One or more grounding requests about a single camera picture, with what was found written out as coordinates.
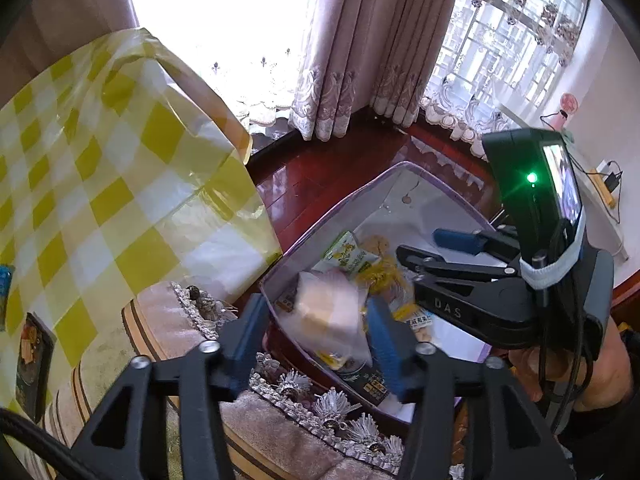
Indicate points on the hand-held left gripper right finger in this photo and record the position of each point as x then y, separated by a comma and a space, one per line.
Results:
385, 350

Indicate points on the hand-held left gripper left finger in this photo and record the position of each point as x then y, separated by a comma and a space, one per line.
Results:
245, 337

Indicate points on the white lace curtain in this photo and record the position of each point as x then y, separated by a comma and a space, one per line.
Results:
475, 110

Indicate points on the yellow checkered tablecloth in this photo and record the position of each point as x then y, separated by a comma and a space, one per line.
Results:
125, 185

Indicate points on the white window grille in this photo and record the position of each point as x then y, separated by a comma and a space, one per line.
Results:
500, 35

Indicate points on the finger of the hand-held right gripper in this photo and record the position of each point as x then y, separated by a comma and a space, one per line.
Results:
425, 260
457, 240

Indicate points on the yellow brown snack packet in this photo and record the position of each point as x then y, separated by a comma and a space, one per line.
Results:
385, 272

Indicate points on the green white candy packet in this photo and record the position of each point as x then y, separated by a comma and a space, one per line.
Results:
347, 255

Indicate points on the person's right forearm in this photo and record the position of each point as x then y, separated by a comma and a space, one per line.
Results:
610, 375

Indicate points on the clear round biscuit packet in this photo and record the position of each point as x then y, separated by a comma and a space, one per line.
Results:
420, 322

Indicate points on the black charger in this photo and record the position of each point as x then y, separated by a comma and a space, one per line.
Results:
612, 178

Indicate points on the plain pink curtain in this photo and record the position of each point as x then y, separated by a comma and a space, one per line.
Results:
75, 10

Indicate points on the striped tasselled blanket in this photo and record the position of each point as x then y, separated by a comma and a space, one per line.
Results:
280, 440

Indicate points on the embroidered pink curtain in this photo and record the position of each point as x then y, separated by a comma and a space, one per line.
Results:
360, 35

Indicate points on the white side table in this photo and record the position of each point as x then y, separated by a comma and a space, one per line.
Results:
600, 225

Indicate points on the person's right hand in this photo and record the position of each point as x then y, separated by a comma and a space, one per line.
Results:
527, 366

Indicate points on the blue edged dark bean packet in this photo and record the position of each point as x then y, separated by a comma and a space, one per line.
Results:
5, 295

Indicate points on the small pink fan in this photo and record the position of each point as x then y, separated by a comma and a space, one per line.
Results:
568, 104

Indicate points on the clear beige cracker packet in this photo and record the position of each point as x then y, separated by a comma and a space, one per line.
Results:
330, 310

